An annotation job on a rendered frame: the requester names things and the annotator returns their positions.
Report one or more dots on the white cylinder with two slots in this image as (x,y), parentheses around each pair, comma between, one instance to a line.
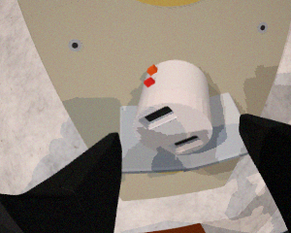
(174,114)

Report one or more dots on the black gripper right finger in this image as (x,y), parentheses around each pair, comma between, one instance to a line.
(269,145)

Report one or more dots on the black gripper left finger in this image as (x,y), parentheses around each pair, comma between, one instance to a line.
(80,198)

